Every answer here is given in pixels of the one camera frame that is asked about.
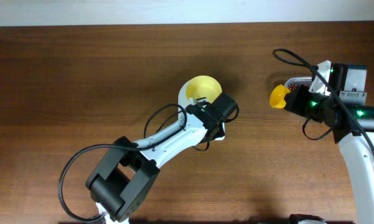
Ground clear plastic container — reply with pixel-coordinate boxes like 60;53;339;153
284;77;312;87

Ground white digital kitchen scale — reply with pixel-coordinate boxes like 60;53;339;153
175;82;227;146

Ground yellow plastic bowl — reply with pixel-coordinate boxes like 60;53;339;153
185;75;222;103

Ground yellow plastic scoop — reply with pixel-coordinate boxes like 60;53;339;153
269;85;291;109

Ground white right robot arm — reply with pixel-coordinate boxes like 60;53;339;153
271;60;374;223

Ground red adzuki beans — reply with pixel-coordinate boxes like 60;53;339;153
288;83;299;92

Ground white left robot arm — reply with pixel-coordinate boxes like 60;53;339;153
85;93;239;223

